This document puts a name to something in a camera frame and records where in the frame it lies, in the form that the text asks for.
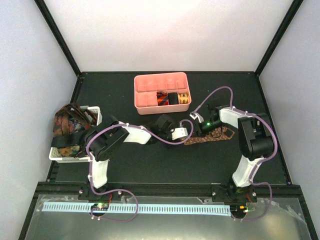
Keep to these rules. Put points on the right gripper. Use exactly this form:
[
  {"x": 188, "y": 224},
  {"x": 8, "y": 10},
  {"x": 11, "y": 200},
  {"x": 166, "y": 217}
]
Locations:
[{"x": 201, "y": 132}]

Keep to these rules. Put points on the brown floral tie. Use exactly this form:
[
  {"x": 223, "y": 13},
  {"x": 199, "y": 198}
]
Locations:
[{"x": 220, "y": 134}]

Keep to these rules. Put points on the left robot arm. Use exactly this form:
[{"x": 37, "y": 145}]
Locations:
[{"x": 100, "y": 144}]

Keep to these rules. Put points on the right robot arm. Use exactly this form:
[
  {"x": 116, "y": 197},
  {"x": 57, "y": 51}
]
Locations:
[{"x": 257, "y": 142}]

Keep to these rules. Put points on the pile of dark ties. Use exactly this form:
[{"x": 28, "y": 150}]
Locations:
[{"x": 70, "y": 125}]

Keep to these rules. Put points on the yellow black rolled tie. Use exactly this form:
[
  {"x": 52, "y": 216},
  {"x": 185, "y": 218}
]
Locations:
[{"x": 183, "y": 98}]

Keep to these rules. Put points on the orange black rolled tie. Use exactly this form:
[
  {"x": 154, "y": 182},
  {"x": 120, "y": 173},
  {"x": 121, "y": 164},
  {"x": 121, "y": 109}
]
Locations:
[{"x": 162, "y": 98}]

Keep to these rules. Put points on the pink divided organizer box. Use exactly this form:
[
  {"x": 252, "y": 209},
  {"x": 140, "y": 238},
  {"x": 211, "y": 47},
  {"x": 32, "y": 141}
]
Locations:
[{"x": 146, "y": 88}]

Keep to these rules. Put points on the white basket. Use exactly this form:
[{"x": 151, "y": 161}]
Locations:
[{"x": 54, "y": 154}]

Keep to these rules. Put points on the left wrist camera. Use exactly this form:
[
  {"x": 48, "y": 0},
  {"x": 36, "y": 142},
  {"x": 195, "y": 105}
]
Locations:
[{"x": 179, "y": 133}]

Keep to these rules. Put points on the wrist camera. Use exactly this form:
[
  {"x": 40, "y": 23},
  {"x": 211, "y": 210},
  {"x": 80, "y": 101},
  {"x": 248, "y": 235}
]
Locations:
[
  {"x": 179, "y": 133},
  {"x": 196, "y": 116}
]

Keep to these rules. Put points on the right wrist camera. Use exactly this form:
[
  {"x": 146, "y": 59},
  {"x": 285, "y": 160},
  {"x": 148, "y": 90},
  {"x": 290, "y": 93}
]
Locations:
[{"x": 196, "y": 116}]

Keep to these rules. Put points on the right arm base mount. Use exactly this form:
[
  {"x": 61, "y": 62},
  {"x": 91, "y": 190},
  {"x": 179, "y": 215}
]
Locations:
[{"x": 240, "y": 199}]

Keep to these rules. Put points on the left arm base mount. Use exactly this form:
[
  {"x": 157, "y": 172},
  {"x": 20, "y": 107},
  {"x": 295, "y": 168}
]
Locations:
[{"x": 100, "y": 195}]

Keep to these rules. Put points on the light blue slotted cable duct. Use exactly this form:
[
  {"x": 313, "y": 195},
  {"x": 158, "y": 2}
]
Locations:
[{"x": 129, "y": 208}]

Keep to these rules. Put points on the right black frame post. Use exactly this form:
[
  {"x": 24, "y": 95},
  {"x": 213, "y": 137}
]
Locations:
[{"x": 281, "y": 30}]

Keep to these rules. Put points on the black frame post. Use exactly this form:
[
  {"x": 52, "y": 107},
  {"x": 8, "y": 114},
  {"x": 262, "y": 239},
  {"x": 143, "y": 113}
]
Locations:
[
  {"x": 44, "y": 10},
  {"x": 281, "y": 30}
]

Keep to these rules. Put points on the left black frame post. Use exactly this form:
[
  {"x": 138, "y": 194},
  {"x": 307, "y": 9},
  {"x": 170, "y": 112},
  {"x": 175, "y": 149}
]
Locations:
[{"x": 44, "y": 10}]

